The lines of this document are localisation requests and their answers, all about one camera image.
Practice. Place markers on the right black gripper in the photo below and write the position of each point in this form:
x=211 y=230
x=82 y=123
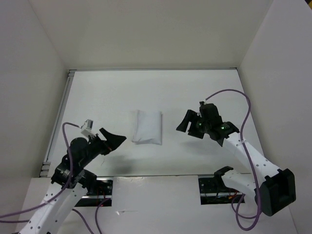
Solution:
x=192 y=116

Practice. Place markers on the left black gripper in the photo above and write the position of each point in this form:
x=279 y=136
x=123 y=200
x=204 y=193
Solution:
x=112 y=142

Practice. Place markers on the white skirt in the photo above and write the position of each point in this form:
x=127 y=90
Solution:
x=147 y=127

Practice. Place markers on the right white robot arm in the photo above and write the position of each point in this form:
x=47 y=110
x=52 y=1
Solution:
x=270 y=187

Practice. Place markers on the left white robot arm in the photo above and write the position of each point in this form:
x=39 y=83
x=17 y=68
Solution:
x=71 y=181

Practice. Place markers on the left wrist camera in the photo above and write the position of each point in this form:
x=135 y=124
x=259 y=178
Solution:
x=86 y=128

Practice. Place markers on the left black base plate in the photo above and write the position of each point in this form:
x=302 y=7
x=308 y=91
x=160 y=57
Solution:
x=101 y=195

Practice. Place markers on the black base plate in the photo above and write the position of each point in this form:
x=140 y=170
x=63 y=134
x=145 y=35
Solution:
x=101 y=195
x=211 y=194

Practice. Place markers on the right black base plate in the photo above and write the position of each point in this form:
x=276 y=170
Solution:
x=211 y=194

